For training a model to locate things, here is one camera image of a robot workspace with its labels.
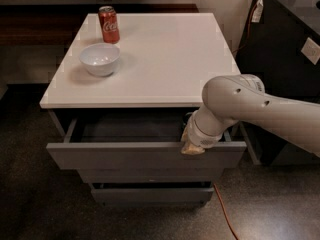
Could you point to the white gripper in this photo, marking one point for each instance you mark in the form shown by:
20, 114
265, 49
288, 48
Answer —
201, 137

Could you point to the grey top drawer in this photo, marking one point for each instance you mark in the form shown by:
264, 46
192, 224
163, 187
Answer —
128, 144

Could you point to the grey drawer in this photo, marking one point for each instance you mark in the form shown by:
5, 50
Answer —
150, 175
128, 144
153, 193

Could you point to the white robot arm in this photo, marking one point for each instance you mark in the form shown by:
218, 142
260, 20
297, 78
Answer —
227, 100

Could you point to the grey middle drawer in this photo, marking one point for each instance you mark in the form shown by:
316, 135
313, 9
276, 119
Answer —
150, 175

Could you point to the grey drawer cabinet white top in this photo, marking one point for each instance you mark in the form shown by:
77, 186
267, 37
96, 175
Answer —
165, 59

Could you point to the grey bottom drawer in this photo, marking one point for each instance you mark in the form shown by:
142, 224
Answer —
153, 193

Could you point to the red Coca-Cola can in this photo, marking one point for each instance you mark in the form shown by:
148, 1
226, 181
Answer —
109, 25

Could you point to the white ceramic bowl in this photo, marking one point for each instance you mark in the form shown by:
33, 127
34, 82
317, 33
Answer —
100, 59

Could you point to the black side cabinet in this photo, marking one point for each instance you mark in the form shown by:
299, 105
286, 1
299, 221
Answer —
272, 49

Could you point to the white paper tag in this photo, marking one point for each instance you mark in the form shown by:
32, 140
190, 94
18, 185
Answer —
257, 12

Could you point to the dark wooden bench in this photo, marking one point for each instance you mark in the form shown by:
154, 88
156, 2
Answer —
42, 24

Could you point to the white wall outlet plate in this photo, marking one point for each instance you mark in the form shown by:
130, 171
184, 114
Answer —
311, 50

